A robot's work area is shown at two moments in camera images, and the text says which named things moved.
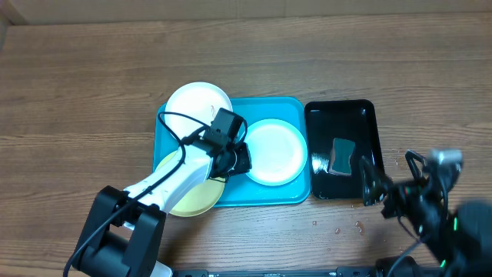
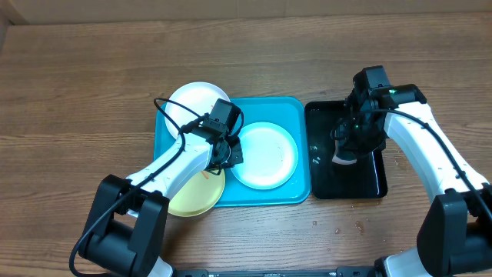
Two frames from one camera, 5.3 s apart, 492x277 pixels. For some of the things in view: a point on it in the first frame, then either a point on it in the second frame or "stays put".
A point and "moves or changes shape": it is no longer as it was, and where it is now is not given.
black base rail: [342, 271] stays put
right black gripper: [403, 192] to [349, 143]
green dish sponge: [340, 155] moves or changes shape
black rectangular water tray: [341, 132] stays put
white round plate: [198, 100] stays put
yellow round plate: [199, 201] stays put
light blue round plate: [278, 151] moves or changes shape
